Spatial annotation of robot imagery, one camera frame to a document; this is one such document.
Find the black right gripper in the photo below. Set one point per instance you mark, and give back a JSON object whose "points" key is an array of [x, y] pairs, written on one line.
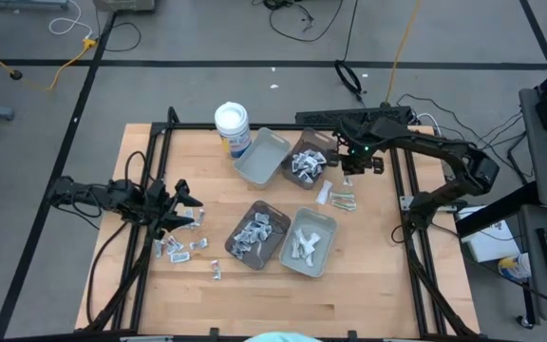
{"points": [[360, 159]]}

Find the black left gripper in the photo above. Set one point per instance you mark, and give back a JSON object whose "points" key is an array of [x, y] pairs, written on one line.
{"points": [[162, 204]]}

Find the white narrow packet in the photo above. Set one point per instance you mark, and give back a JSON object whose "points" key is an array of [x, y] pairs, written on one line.
{"points": [[158, 247], [200, 218], [189, 214]]}

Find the white packet with dark print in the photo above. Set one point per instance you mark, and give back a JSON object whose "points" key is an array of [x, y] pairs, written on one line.
{"points": [[307, 157], [180, 257], [238, 252], [242, 241], [307, 176], [318, 157], [264, 233], [297, 164], [250, 233], [261, 218]]}

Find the small red packet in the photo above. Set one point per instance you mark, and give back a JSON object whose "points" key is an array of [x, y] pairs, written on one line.
{"points": [[215, 270]]}

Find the white long packet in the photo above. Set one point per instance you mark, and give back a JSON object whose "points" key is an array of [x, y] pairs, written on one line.
{"points": [[312, 240], [309, 257], [199, 244], [324, 192], [297, 240]]}

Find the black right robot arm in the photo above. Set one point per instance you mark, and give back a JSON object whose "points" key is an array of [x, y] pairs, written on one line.
{"points": [[444, 147]]}

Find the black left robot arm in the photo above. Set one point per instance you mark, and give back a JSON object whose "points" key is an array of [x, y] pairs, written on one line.
{"points": [[93, 197]]}

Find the brown translucent plastic bin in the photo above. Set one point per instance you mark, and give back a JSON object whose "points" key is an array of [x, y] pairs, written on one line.
{"points": [[235, 228], [290, 178]]}

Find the grey plastic bin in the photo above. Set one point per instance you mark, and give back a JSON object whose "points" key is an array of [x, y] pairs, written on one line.
{"points": [[261, 159], [323, 223]]}

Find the white wipes canister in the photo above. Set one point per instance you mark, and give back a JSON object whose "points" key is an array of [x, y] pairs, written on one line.
{"points": [[232, 123]]}

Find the black floor puck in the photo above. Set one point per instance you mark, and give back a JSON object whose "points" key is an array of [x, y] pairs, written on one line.
{"points": [[15, 74]]}

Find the black caster wheel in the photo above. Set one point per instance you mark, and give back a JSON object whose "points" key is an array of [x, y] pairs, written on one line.
{"points": [[522, 321]]}

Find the grey metal base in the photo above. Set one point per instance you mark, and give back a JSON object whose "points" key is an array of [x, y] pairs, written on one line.
{"points": [[26, 4]]}

